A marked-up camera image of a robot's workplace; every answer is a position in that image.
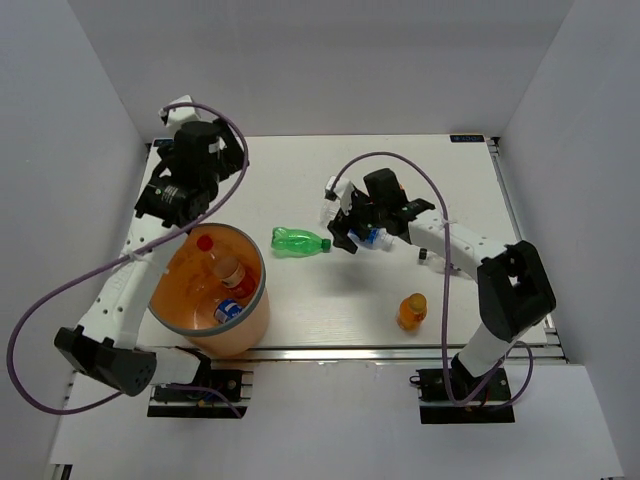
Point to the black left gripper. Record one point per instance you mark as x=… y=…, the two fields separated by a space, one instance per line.
x=233 y=158

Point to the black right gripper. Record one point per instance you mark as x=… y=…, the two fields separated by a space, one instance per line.
x=340 y=229

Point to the clear bottle blue label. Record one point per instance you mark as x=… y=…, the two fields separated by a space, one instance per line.
x=377 y=239

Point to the green plastic bottle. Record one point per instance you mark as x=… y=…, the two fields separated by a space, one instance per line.
x=298 y=243

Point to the clear bottle red cap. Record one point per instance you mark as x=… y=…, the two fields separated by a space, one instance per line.
x=227 y=268

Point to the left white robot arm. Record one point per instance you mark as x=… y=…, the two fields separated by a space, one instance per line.
x=104 y=344

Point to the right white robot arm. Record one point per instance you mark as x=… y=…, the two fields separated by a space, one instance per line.
x=514 y=291

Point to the orange bin with grey rim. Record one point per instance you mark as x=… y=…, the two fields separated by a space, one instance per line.
x=188 y=293

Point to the blue label bottle in bin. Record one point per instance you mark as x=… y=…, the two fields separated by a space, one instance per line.
x=227 y=310

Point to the clear bottle black cap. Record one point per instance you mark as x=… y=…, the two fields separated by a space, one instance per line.
x=433 y=261

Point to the orange juice bottle upright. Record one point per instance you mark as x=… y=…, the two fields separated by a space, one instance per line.
x=412 y=312

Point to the black table label right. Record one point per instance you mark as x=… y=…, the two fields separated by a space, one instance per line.
x=466 y=138

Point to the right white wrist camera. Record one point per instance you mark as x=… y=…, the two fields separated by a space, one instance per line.
x=338 y=194

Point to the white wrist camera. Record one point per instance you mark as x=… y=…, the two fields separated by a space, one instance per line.
x=174 y=118
x=338 y=194

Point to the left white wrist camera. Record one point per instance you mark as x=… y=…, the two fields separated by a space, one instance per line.
x=174 y=118

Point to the aluminium table edge rail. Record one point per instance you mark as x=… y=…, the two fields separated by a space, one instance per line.
x=335 y=355

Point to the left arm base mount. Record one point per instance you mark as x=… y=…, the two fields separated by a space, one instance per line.
x=225 y=394

